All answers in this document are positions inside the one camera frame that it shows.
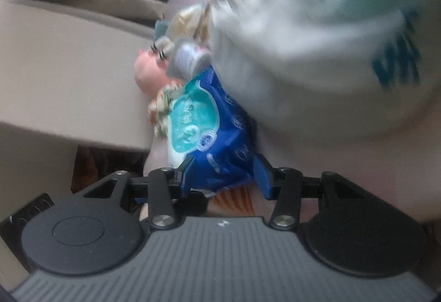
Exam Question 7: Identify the blue wet wipes pack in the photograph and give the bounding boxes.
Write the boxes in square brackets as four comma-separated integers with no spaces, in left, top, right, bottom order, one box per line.
[167,67,255,192]

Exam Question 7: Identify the pink plush pig toy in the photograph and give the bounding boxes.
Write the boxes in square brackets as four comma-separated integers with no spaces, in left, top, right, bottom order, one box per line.
[135,35,183,97]

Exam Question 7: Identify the white cylindrical can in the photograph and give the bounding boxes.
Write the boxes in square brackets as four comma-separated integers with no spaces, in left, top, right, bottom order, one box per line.
[166,40,211,81]

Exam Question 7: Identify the beige sofa armrest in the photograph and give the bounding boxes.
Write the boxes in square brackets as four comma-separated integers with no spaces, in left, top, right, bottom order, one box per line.
[1,0,153,149]

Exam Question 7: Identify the light green plastic bag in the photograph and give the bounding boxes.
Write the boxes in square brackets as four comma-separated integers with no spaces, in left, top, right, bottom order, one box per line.
[209,0,440,141]

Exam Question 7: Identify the teal folded cloth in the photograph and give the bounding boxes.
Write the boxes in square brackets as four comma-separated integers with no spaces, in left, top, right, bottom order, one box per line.
[152,20,170,44]

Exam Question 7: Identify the gold snack packet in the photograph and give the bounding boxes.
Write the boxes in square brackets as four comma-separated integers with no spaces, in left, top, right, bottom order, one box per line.
[168,3,211,42]

